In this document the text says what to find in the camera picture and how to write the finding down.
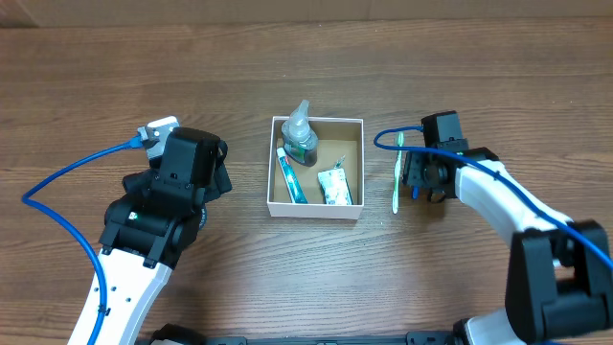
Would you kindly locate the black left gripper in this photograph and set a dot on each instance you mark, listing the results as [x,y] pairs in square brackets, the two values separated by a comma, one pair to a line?
[222,169]

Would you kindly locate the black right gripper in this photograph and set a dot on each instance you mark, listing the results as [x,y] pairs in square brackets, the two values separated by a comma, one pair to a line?
[412,169]

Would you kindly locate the blue disposable razor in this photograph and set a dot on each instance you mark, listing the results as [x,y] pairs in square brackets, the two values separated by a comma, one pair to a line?
[415,192]

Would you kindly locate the green white toothbrush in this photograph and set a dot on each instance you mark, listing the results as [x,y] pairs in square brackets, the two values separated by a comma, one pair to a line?
[397,175]

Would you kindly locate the white green sachet packet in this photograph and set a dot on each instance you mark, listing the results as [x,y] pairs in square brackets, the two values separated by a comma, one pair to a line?
[335,185]

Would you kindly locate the green toothpaste tube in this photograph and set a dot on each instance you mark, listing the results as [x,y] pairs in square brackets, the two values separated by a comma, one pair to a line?
[291,181]

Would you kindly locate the clear soap bottle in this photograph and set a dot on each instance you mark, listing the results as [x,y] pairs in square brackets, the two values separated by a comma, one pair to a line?
[300,140]

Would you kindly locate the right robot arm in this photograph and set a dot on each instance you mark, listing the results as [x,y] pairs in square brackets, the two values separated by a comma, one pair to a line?
[559,281]

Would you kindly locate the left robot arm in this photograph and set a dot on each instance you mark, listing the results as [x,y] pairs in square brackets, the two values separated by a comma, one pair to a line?
[146,231]

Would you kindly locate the white cardboard box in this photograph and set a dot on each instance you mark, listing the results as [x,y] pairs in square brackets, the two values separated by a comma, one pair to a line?
[339,138]

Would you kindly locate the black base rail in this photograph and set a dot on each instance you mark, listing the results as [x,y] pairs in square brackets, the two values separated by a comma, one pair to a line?
[174,334]

